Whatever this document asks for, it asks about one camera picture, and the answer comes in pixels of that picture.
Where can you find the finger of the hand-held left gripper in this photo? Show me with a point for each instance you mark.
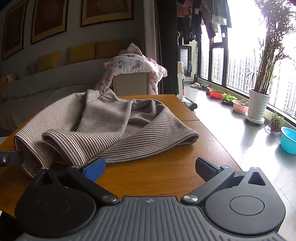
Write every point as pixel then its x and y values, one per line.
pixel 10 158

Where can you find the yellow cushion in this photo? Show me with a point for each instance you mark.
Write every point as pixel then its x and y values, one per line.
pixel 48 62
pixel 111 49
pixel 81 53

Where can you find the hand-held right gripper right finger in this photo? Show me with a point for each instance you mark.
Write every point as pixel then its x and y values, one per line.
pixel 203 167

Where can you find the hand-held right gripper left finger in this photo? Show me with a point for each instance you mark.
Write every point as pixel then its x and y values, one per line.
pixel 96 168

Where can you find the small potted plant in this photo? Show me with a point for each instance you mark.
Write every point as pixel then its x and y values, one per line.
pixel 275 121

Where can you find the beige plush toy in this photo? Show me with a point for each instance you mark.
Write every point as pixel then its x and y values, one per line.
pixel 32 69

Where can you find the green slipper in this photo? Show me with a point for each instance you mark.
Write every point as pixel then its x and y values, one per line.
pixel 203 87

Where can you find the white plush toy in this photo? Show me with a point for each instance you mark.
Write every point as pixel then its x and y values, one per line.
pixel 12 78

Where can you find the black window frame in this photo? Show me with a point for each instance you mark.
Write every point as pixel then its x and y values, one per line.
pixel 225 67

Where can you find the beige slipper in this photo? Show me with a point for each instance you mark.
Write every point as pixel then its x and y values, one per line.
pixel 195 85

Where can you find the palm in white pot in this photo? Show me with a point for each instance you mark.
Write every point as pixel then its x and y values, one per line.
pixel 257 104

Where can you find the white upright vacuum cleaner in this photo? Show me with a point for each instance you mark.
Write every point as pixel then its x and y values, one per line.
pixel 180 88

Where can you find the red basin with sprouts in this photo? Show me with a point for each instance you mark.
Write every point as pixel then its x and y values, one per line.
pixel 217 95

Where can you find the yellow plush toy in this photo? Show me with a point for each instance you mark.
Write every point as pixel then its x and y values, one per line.
pixel 3 81

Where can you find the black pot with greens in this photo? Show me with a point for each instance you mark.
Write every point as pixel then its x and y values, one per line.
pixel 229 99

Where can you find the small dark red pot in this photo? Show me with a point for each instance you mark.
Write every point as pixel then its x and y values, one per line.
pixel 209 91

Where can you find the blue plastic basin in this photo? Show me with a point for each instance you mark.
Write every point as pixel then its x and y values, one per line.
pixel 289 141

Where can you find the grey curtain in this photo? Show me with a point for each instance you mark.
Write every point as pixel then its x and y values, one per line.
pixel 157 46

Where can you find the brown striped garment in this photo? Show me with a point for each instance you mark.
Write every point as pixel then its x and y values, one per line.
pixel 115 129

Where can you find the row of hanging clothes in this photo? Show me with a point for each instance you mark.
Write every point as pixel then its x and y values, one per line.
pixel 198 18

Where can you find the pink flower pot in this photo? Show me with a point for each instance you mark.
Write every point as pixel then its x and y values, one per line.
pixel 240 107

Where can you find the pink floral quilt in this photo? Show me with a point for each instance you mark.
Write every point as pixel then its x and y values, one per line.
pixel 129 62

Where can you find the gold framed picture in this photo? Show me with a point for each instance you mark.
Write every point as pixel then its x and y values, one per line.
pixel 15 27
pixel 106 10
pixel 49 18

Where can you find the white sofa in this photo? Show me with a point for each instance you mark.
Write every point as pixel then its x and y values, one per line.
pixel 46 92

